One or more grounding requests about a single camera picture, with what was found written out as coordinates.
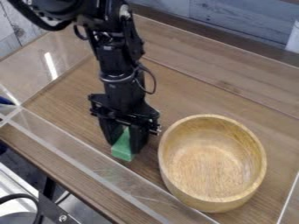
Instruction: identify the black cable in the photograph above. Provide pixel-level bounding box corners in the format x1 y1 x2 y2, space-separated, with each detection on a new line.
0 193 45 224

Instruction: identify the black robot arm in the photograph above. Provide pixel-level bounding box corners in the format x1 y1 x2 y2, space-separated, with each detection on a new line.
7 0 161 154

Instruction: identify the brown wooden bowl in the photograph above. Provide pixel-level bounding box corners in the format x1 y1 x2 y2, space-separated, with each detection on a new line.
158 115 268 213

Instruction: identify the clear acrylic front wall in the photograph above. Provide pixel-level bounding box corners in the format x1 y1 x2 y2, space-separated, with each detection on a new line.
0 108 219 224

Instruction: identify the green rectangular block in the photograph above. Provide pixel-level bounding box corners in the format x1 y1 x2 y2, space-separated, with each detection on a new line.
111 129 135 162

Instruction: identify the black metal stand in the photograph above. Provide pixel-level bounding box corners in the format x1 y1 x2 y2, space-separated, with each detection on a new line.
34 178 81 224

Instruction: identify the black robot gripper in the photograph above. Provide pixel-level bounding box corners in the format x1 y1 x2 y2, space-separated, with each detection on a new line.
89 77 163 155

